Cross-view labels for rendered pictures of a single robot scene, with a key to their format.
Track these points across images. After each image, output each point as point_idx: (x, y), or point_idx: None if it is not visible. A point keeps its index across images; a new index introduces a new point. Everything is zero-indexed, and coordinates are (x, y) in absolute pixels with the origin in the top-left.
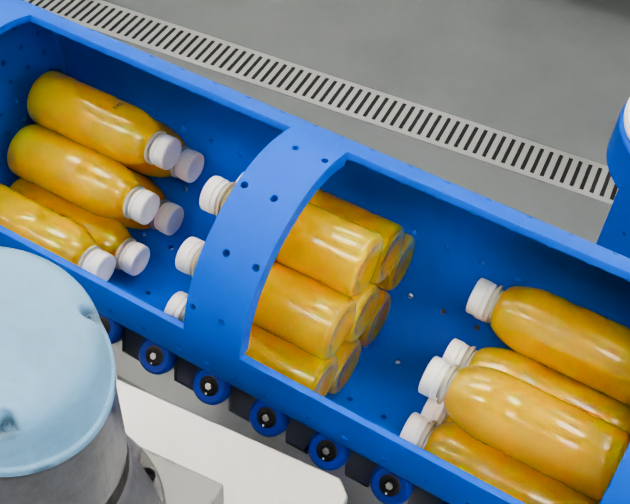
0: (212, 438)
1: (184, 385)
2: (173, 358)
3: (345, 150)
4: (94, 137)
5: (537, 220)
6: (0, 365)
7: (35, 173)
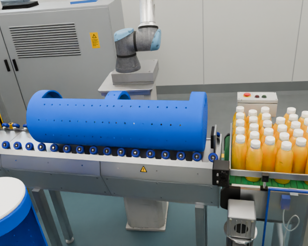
0: (118, 89)
1: None
2: None
3: (104, 99)
4: None
5: (66, 105)
6: (120, 30)
7: None
